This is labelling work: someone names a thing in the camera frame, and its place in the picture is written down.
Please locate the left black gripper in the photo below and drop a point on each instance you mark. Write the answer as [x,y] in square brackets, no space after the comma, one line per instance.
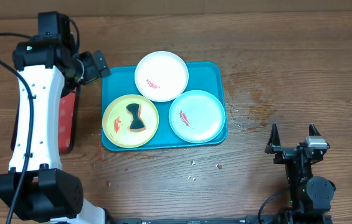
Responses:
[98,71]

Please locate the yellow-green plate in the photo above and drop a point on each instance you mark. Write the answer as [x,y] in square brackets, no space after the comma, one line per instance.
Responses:
[116,120]

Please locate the dark green sponge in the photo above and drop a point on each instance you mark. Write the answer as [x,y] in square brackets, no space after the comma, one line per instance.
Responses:
[137,124]

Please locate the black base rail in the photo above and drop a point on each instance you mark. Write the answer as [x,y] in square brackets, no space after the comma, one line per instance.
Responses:
[249,219]

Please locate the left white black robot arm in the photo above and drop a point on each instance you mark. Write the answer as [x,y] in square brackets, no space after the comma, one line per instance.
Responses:
[48,66]

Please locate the light blue plate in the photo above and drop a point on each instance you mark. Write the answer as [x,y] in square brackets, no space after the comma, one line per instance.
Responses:
[197,116]

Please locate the teal plastic tray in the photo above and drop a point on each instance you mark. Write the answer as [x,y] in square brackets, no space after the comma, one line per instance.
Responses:
[205,76]

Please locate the red tray with dark rim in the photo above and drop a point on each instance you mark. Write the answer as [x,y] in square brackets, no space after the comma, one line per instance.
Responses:
[67,119]

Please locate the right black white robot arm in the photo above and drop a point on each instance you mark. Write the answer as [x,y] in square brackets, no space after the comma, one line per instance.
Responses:
[310,195]

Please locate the white plate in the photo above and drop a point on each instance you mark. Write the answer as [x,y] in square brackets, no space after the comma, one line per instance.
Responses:
[161,76]

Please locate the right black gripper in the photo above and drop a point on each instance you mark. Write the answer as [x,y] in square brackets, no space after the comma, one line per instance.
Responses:
[284,152]

